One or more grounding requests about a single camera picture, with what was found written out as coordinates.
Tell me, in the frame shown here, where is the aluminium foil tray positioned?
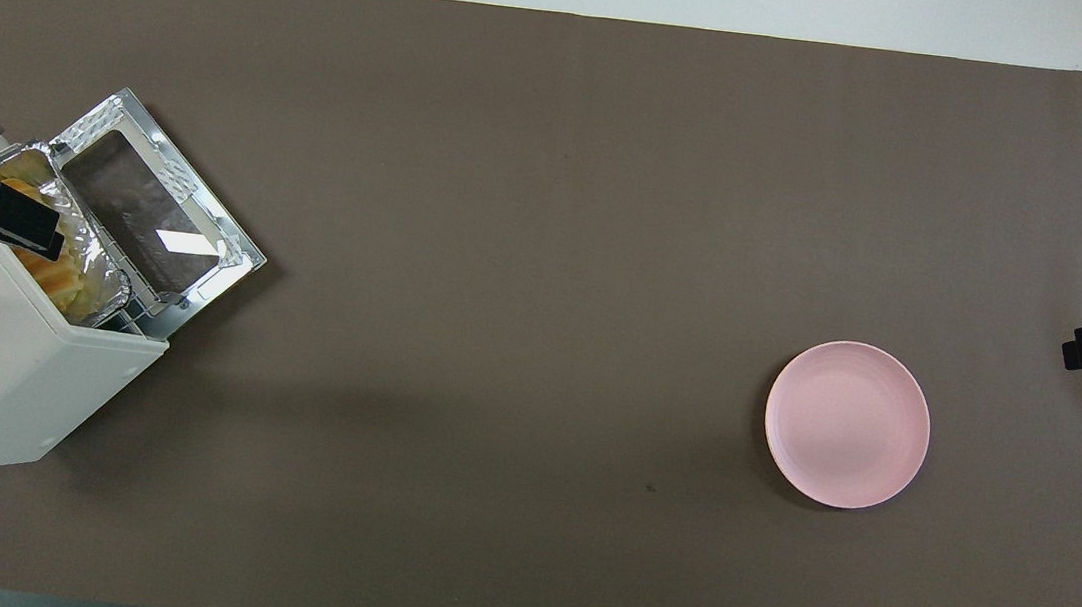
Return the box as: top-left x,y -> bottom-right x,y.
0,138 -> 147,333

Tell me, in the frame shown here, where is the pink round plate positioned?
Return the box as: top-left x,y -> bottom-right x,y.
756,333 -> 940,517

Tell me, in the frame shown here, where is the yellow sliced bread loaf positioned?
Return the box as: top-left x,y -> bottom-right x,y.
0,171 -> 99,317

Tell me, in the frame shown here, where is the metal oven wire rack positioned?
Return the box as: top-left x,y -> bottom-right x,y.
100,291 -> 173,342

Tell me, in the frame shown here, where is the brown table mat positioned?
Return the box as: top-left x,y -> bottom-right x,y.
0,0 -> 1082,607

